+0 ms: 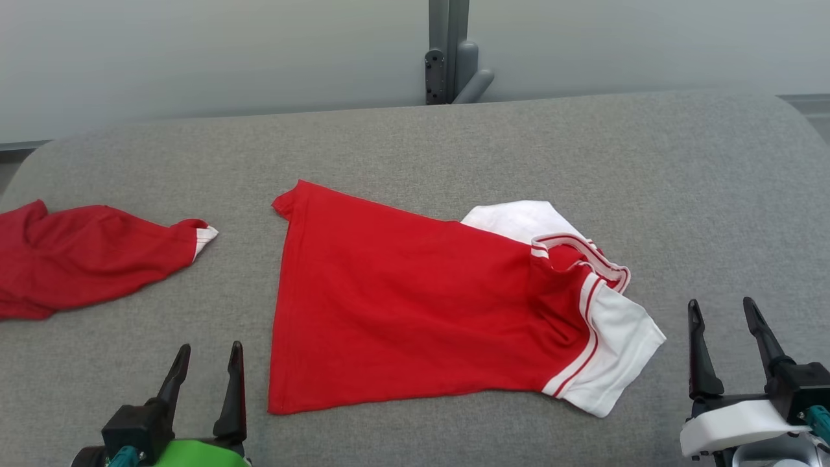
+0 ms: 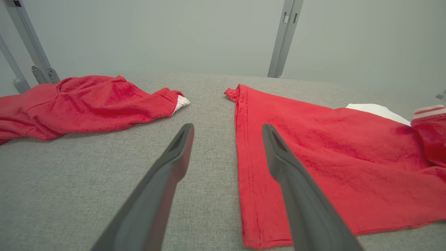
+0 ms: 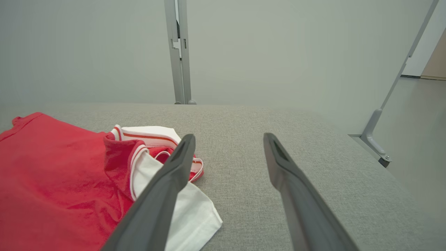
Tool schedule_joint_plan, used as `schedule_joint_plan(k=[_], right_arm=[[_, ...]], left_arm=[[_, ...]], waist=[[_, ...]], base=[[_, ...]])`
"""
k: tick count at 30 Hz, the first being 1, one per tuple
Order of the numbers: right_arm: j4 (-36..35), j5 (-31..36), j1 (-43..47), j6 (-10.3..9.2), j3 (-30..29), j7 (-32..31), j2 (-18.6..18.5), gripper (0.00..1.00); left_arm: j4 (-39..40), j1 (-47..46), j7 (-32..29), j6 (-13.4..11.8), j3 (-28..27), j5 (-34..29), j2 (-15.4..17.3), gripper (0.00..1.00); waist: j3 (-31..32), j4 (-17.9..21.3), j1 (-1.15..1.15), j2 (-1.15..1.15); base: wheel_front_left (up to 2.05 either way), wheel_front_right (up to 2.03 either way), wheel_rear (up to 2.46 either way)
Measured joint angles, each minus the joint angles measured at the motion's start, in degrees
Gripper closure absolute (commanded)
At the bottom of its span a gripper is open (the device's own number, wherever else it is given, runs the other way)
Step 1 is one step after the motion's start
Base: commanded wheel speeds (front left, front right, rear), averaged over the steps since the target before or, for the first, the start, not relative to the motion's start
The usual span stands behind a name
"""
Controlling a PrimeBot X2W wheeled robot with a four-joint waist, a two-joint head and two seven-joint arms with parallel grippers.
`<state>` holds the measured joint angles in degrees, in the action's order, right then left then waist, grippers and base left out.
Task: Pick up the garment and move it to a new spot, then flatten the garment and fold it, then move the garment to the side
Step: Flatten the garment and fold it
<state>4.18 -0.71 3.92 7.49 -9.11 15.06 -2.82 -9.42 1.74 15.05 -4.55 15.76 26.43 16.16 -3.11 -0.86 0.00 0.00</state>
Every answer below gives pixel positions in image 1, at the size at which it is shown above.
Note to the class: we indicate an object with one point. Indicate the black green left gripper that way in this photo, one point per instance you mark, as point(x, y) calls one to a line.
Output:
point(142, 431)

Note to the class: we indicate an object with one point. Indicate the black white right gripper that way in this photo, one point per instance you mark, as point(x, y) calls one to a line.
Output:
point(733, 425)

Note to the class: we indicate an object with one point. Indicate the red garment with white cuff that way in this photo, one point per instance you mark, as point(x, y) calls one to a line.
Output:
point(78, 259)

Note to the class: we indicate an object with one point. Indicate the red white Bulls jersey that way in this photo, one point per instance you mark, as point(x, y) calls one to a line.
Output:
point(402, 311)

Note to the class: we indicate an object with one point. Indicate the grey fabric sofa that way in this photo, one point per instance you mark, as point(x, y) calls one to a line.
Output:
point(454, 149)

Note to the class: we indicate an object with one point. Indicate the grey metal post with bracket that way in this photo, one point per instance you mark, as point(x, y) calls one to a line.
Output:
point(447, 39)

